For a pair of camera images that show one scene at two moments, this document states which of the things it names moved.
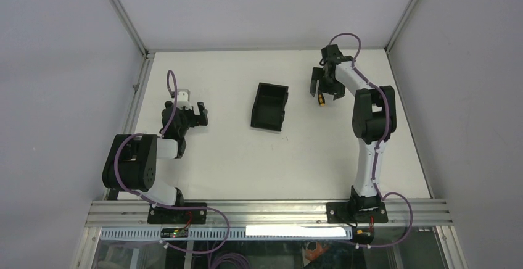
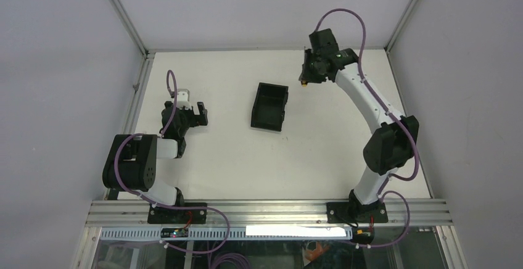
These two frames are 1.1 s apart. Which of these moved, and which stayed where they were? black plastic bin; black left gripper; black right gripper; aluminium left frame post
Moved: black right gripper
Stayed: black plastic bin; aluminium left frame post; black left gripper
